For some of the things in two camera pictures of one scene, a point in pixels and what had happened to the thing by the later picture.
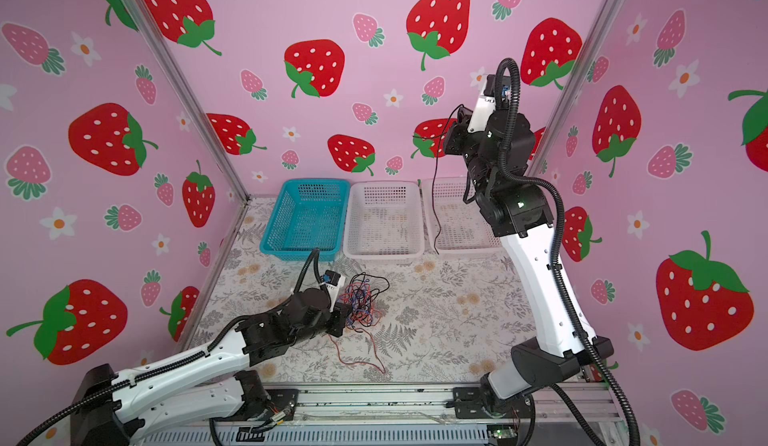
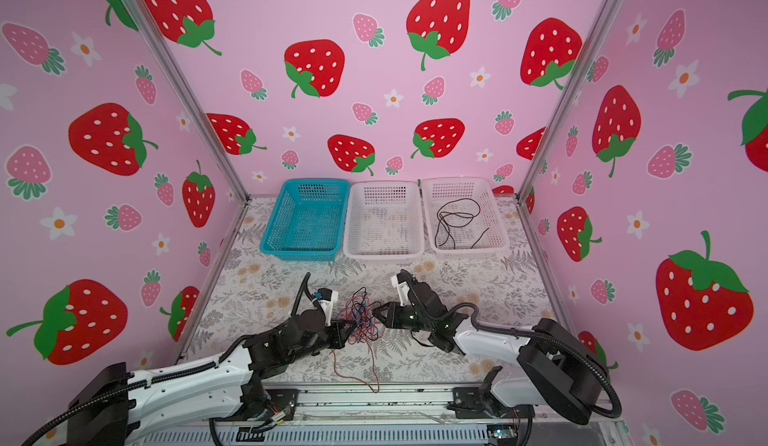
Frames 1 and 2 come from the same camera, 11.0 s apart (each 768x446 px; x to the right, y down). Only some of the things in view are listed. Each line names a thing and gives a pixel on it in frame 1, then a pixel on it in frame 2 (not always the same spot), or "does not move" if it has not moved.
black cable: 434,177 → 457,213
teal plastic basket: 308,214 does not move
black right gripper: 455,144 → 390,318
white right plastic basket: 464,226 does not move
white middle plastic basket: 384,221 does not move
